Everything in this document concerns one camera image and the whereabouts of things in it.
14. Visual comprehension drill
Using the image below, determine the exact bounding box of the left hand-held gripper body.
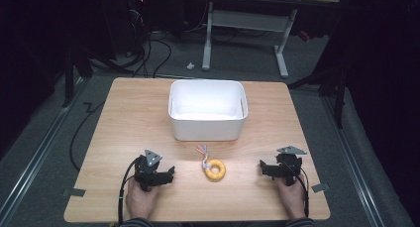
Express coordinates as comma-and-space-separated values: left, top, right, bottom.
133, 149, 167, 192

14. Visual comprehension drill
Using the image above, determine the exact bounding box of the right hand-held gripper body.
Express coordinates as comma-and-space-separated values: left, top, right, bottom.
275, 145, 308, 187

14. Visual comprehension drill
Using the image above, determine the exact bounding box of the yellow ring toy with rope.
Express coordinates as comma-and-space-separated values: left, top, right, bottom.
196, 145, 227, 182

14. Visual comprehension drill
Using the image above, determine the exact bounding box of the white plastic bin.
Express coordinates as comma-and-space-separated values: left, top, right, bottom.
167, 78, 250, 142

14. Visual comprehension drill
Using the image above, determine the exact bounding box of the person's left hand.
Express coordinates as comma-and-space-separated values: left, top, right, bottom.
125, 176, 160, 220

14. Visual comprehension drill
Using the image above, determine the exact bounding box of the person's right hand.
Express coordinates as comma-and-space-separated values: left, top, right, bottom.
275, 173, 307, 220

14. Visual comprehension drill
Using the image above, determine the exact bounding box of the grey tape piece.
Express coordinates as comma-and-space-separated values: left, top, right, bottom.
61, 187, 87, 198
310, 182, 331, 193

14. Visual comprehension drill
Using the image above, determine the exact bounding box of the black metal stand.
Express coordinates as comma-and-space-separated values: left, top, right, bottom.
286, 62, 352, 130
61, 43, 95, 109

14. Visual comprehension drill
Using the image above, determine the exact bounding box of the desk with white legs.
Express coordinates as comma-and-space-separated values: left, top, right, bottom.
200, 0, 342, 79

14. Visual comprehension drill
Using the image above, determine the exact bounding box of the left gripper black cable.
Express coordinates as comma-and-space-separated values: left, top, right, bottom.
117, 156, 144, 226

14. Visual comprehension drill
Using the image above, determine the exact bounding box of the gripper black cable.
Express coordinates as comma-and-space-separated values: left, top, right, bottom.
280, 160, 311, 219
117, 156, 144, 226

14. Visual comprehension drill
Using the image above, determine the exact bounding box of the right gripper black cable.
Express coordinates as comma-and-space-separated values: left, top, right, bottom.
280, 160, 311, 219

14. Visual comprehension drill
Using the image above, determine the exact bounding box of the metal floor rail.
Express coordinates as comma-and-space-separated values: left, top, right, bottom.
320, 93, 387, 227
0, 77, 89, 221

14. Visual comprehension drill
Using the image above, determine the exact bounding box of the black floor cable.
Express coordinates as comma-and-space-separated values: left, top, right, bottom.
68, 101, 107, 172

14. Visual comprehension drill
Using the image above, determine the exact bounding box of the bundle of black cables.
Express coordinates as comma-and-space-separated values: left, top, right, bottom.
124, 0, 173, 79

